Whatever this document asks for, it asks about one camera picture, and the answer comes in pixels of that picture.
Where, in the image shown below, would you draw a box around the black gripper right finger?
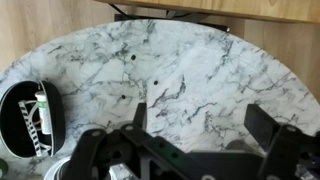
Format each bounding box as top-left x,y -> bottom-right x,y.
243,103 -> 320,180

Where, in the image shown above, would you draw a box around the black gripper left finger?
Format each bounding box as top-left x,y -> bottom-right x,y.
63,102 -> 201,180

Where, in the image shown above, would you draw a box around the small white tube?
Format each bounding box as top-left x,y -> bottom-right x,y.
34,90 -> 53,135

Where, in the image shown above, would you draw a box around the white plastic tub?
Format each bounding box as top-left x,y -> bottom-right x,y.
43,155 -> 134,180

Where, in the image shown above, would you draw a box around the zebra striped glasses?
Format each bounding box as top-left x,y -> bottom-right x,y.
18,99 -> 53,158

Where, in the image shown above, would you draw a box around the light wooden board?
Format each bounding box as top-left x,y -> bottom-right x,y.
94,0 -> 320,24

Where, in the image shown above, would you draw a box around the black bowl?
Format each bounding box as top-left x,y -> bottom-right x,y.
0,79 -> 67,159

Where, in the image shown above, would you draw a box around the black metal frame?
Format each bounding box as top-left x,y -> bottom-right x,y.
109,3 -> 232,33

